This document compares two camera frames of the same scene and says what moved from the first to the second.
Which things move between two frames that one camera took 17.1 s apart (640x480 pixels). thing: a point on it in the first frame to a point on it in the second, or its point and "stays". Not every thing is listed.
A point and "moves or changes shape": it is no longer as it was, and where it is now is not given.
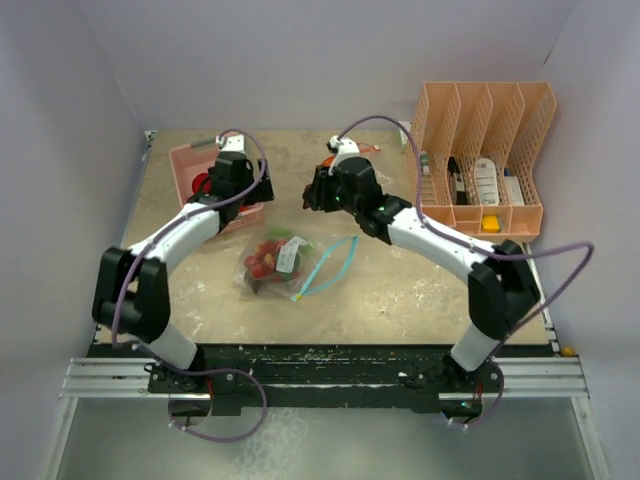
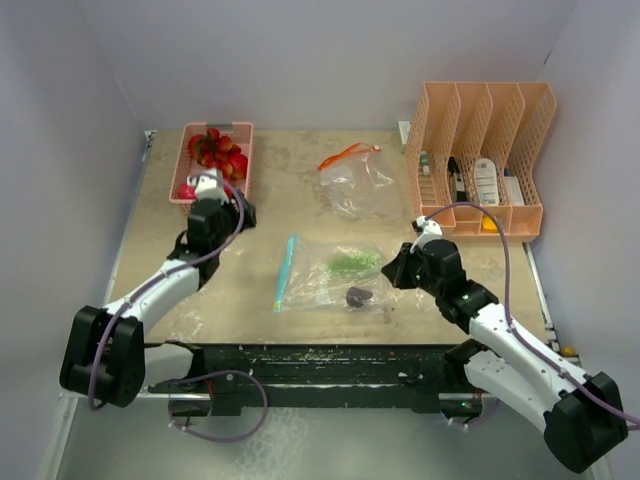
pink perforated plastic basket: x=187 y=162 moves or changes shape
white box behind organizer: x=403 y=136 stays
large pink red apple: x=197 y=180 to x=187 y=192
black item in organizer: x=457 y=183 stays
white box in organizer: x=514 y=190 stays
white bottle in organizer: x=486 y=181 stays
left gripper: x=263 y=196 to x=250 y=218
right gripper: x=317 y=195 to x=396 y=269
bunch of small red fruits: x=262 y=264 to x=214 y=149
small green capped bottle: x=424 y=163 stays
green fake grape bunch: x=281 y=233 to x=354 y=261
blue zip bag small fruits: x=290 y=263 to x=332 y=277
